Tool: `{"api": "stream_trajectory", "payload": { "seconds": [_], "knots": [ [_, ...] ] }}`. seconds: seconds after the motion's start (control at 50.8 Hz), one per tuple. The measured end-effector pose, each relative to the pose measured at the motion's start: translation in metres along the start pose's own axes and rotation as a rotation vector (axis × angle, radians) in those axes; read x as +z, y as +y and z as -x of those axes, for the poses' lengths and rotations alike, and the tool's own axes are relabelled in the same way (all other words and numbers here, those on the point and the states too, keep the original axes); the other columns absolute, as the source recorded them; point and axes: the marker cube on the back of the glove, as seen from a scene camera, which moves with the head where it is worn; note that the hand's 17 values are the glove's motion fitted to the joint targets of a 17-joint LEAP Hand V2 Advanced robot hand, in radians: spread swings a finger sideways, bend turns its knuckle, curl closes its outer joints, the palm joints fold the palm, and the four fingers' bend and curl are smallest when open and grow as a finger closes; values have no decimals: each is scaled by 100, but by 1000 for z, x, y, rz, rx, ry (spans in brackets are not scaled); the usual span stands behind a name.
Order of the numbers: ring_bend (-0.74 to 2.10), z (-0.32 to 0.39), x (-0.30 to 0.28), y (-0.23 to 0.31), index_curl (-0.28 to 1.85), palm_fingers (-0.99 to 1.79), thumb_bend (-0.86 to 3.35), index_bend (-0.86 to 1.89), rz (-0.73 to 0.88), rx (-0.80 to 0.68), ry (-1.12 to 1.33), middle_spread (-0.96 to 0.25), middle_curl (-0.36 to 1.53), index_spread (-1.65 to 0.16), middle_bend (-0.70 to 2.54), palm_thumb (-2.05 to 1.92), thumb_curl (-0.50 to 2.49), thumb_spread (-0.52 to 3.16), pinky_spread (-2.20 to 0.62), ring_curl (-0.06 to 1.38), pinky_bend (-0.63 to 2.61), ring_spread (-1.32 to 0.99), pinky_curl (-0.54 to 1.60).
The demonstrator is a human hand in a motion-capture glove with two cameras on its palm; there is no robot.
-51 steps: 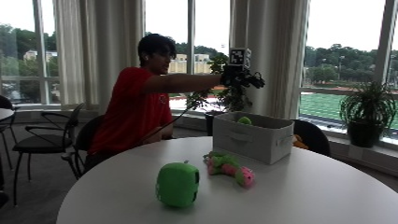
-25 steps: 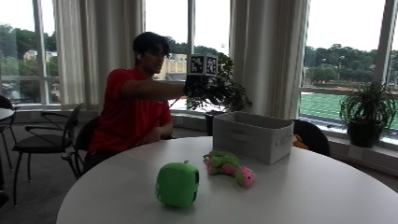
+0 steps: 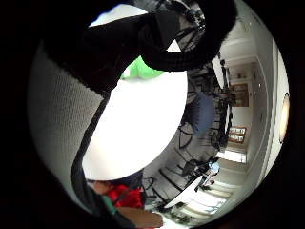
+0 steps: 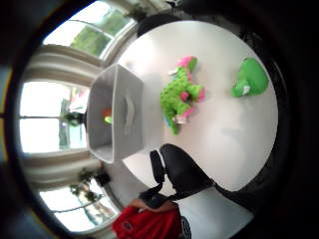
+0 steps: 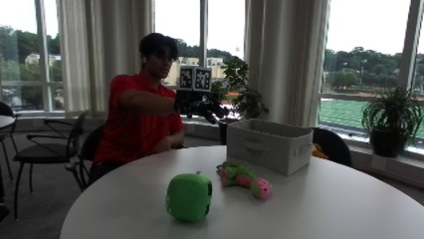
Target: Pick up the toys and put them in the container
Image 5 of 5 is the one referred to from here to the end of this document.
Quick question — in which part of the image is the tall leafy potted plant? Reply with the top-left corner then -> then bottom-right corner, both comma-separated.
211,55 -> 270,145

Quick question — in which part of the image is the white cube with black markers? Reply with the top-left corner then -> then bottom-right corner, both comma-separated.
178,65 -> 212,93

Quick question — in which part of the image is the grey fabric storage box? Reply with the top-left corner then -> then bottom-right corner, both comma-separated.
224,119 -> 315,176

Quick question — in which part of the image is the the person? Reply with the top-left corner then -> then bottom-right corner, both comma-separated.
86,32 -> 187,187

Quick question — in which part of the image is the pink and green soft toy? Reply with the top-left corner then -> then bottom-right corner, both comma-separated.
214,160 -> 272,201

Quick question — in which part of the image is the white curtain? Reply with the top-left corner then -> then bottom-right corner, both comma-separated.
243,0 -> 331,127
56,0 -> 157,118

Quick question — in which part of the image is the green apple soft toy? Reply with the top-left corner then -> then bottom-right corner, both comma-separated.
165,170 -> 214,223

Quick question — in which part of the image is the orange object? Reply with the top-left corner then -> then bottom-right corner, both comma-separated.
311,142 -> 329,160

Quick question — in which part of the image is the black chair with armrests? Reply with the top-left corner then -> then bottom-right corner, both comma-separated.
12,109 -> 91,221

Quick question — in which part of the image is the potted plant with thin leaves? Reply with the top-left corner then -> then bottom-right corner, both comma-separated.
360,87 -> 424,158

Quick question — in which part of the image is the round white table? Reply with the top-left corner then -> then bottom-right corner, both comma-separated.
0,114 -> 17,130

